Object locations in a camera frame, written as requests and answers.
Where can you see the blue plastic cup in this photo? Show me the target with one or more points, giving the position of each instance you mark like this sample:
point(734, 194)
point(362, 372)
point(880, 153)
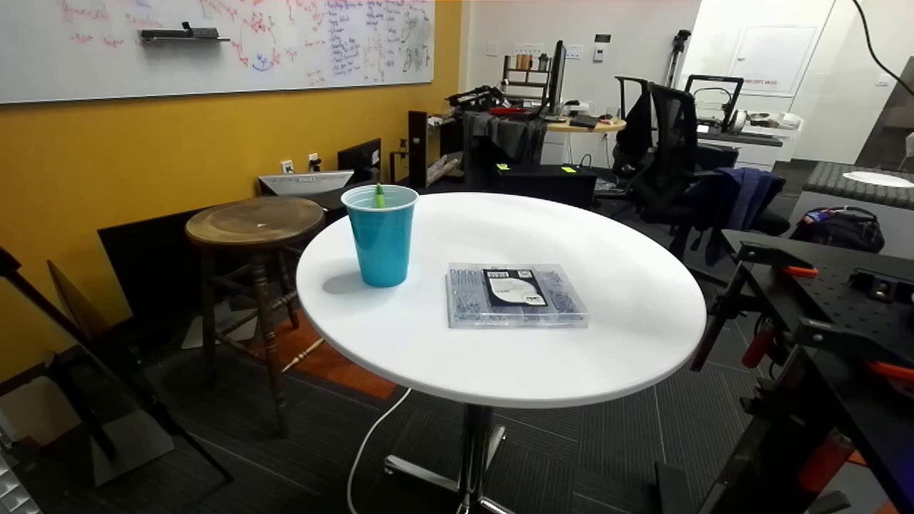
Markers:
point(382, 243)

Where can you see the green pen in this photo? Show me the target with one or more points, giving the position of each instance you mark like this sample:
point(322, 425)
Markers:
point(379, 197)

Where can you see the clear plastic screw box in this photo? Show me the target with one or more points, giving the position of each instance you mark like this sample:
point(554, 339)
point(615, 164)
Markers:
point(514, 294)

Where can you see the black computer case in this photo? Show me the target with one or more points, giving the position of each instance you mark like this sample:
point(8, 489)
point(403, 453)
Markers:
point(546, 183)

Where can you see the black flat panel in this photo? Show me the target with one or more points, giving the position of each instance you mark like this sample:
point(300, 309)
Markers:
point(359, 160)

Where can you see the round wooden desk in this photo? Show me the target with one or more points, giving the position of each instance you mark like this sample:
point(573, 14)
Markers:
point(582, 127)

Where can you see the small black shelf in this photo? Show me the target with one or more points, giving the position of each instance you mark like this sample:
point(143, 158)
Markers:
point(527, 75)

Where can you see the monitor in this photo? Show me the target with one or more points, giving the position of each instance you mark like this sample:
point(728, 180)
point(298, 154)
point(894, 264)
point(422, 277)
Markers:
point(558, 75)

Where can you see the round wooden stool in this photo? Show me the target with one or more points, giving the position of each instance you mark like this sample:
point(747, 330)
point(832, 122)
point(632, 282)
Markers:
point(251, 223)

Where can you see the black office chair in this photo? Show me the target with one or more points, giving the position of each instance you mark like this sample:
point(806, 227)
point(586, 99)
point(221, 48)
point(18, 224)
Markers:
point(668, 153)

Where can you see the blue jacket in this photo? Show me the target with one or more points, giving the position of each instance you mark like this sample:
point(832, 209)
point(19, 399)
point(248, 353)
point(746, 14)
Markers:
point(739, 200)

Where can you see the tripod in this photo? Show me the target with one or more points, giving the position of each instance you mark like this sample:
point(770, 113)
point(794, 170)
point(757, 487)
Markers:
point(676, 57)

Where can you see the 3d printer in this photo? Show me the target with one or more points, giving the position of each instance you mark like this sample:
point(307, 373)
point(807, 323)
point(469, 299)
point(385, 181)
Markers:
point(712, 103)

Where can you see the orange clamp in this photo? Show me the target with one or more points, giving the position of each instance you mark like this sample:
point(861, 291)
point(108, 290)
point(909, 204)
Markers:
point(789, 270)
point(758, 346)

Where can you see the whiteboard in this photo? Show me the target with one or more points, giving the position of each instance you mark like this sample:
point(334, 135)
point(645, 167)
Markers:
point(214, 43)

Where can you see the whiteboard eraser tray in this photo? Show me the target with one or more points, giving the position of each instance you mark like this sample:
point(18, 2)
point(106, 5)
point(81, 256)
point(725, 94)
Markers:
point(182, 33)

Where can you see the black backpack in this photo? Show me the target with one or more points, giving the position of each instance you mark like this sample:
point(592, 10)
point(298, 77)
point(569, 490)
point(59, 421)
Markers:
point(842, 230)

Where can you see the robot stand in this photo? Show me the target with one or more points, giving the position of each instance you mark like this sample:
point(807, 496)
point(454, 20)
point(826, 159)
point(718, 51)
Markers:
point(828, 371)

